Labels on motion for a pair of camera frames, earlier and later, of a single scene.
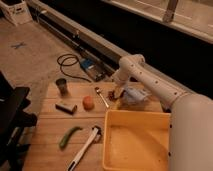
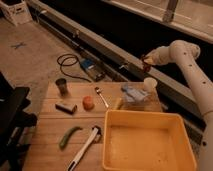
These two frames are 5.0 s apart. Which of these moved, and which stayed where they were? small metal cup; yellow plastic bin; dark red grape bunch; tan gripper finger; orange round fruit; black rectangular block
Moved: tan gripper finger; dark red grape bunch
Stayed: small metal cup; black rectangular block; yellow plastic bin; orange round fruit
